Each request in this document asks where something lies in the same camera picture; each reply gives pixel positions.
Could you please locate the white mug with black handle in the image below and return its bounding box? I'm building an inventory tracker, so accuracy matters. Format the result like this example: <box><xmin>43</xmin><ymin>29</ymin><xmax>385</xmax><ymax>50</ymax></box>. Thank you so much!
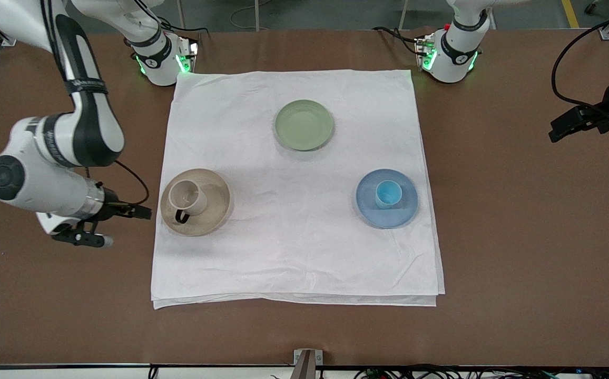
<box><xmin>168</xmin><ymin>179</ymin><xmax>209</xmax><ymax>224</ymax></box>

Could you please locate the blue cup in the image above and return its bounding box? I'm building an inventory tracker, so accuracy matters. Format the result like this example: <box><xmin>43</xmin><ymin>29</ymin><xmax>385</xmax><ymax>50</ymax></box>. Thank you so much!
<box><xmin>375</xmin><ymin>180</ymin><xmax>404</xmax><ymax>210</ymax></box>

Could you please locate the beige gray plate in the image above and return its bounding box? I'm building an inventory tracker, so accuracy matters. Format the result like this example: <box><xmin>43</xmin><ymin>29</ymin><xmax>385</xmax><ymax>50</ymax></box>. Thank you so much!
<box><xmin>160</xmin><ymin>168</ymin><xmax>232</xmax><ymax>236</ymax></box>

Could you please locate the green plate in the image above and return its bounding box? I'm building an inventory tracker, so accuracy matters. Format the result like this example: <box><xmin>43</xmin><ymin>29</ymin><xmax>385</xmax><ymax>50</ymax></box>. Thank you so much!
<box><xmin>274</xmin><ymin>99</ymin><xmax>335</xmax><ymax>152</ymax></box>

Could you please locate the blue plate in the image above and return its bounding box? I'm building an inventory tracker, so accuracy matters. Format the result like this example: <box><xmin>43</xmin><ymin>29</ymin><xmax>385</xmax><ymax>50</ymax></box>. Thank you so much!
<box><xmin>356</xmin><ymin>168</ymin><xmax>420</xmax><ymax>229</ymax></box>

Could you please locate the white cloth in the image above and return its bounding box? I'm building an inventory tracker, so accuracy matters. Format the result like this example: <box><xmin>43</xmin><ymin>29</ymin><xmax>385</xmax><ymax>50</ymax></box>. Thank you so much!
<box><xmin>151</xmin><ymin>69</ymin><xmax>446</xmax><ymax>310</ymax></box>

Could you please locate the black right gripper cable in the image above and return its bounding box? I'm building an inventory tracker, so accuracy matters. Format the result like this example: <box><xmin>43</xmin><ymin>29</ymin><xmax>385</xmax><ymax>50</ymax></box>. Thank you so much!
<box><xmin>84</xmin><ymin>159</ymin><xmax>150</xmax><ymax>206</ymax></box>

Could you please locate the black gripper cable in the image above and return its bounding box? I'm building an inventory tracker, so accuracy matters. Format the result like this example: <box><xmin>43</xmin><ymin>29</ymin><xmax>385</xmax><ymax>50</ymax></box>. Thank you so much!
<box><xmin>551</xmin><ymin>0</ymin><xmax>609</xmax><ymax>110</ymax></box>
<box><xmin>84</xmin><ymin>159</ymin><xmax>150</xmax><ymax>206</ymax></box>

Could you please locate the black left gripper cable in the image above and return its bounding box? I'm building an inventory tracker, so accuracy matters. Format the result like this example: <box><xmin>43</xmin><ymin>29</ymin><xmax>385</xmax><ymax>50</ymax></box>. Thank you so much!
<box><xmin>551</xmin><ymin>0</ymin><xmax>609</xmax><ymax>110</ymax></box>

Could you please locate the black right arm base cable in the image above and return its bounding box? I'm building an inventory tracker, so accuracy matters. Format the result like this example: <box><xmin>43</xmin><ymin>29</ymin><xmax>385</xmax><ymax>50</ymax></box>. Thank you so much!
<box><xmin>125</xmin><ymin>0</ymin><xmax>210</xmax><ymax>49</ymax></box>

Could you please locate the black arm base cable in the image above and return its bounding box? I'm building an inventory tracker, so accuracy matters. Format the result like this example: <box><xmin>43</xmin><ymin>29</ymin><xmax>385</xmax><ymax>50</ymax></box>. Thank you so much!
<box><xmin>372</xmin><ymin>26</ymin><xmax>422</xmax><ymax>55</ymax></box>
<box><xmin>125</xmin><ymin>0</ymin><xmax>210</xmax><ymax>49</ymax></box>

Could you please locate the black left arm base cable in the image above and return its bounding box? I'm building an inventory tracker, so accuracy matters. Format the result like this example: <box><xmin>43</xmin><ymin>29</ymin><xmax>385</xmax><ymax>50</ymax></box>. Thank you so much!
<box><xmin>372</xmin><ymin>26</ymin><xmax>422</xmax><ymax>55</ymax></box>

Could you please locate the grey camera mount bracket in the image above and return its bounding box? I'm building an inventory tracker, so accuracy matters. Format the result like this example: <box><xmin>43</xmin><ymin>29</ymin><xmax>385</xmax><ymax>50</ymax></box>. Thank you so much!
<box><xmin>290</xmin><ymin>348</ymin><xmax>324</xmax><ymax>379</ymax></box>

